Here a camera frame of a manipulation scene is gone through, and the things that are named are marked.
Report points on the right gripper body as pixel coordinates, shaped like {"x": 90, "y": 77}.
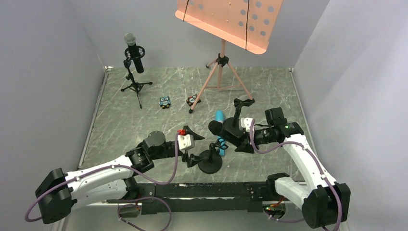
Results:
{"x": 237, "y": 137}

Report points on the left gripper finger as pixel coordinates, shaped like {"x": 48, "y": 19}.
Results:
{"x": 191, "y": 159}
{"x": 188, "y": 131}

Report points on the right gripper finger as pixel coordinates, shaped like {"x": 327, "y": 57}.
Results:
{"x": 232, "y": 123}
{"x": 239, "y": 138}

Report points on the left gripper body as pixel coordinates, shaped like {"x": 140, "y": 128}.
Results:
{"x": 185, "y": 152}

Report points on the black microphone orange end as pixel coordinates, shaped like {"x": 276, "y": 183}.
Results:
{"x": 217, "y": 128}

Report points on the black round base clip stand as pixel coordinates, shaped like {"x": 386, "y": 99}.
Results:
{"x": 211, "y": 159}

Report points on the black microphone silver mesh head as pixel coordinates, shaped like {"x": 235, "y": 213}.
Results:
{"x": 133, "y": 49}

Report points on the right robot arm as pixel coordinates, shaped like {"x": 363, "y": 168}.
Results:
{"x": 323, "y": 201}

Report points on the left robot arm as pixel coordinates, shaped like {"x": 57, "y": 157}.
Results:
{"x": 62, "y": 192}

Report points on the black round base mic stand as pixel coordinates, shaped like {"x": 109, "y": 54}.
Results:
{"x": 239, "y": 104}

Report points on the pink music stand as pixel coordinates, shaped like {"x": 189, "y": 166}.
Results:
{"x": 247, "y": 24}

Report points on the blue microphone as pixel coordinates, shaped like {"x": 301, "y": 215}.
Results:
{"x": 219, "y": 117}

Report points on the brown owl toy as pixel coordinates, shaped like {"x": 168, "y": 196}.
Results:
{"x": 192, "y": 99}

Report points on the blue owl toy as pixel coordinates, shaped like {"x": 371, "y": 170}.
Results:
{"x": 165, "y": 102}

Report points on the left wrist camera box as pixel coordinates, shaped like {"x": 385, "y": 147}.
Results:
{"x": 185, "y": 140}

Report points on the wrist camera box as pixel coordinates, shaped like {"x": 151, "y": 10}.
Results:
{"x": 245, "y": 124}
{"x": 185, "y": 140}

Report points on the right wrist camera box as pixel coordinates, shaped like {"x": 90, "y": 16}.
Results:
{"x": 245, "y": 124}

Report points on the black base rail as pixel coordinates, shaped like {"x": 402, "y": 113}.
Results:
{"x": 201, "y": 197}

